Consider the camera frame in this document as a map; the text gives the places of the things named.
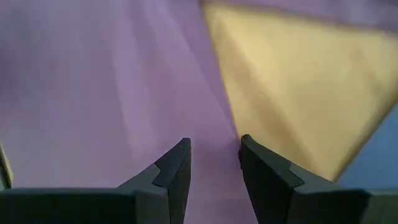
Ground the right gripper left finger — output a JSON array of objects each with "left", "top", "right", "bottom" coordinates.
[{"left": 0, "top": 138, "right": 192, "bottom": 224}]

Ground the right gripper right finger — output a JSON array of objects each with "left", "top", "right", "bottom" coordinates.
[{"left": 238, "top": 134, "right": 398, "bottom": 224}]

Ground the yellow paper sheet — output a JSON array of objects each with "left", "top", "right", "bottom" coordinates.
[{"left": 201, "top": 2, "right": 398, "bottom": 183}]

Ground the blue paper sheet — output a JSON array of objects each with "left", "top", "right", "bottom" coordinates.
[{"left": 335, "top": 104, "right": 398, "bottom": 190}]

